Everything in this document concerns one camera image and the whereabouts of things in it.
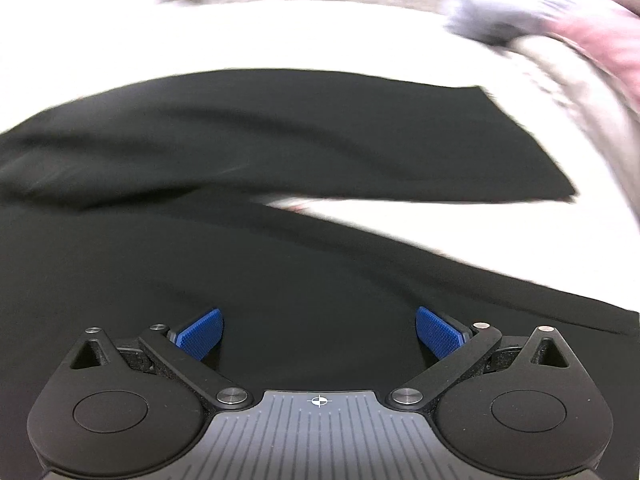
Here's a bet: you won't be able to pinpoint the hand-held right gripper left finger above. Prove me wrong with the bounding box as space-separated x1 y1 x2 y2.
66 307 251 409

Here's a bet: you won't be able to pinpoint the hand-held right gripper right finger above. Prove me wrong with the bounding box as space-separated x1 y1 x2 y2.
387 306 577 409

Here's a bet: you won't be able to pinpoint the black pants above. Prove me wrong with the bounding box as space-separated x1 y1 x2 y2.
0 66 640 413

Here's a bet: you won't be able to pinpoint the pink cloth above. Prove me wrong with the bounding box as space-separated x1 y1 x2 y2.
547 0 640 93

